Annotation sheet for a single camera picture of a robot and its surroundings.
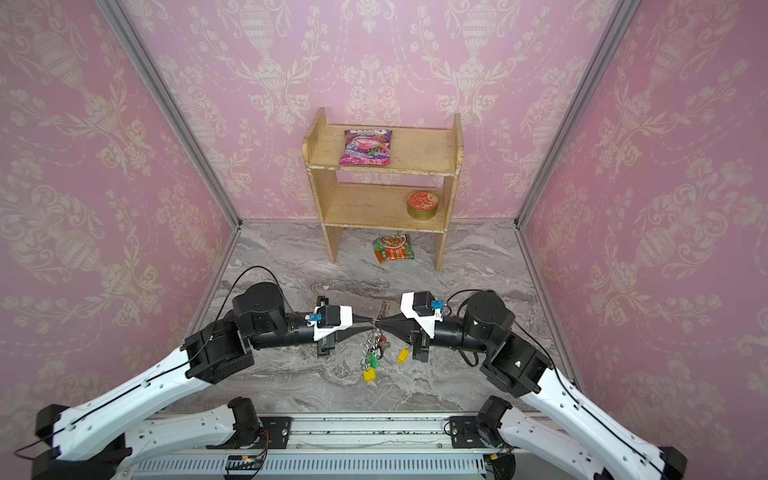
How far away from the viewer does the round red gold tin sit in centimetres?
94

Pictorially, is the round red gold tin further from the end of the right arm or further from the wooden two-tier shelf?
the end of the right arm

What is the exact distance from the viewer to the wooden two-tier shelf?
0.76m
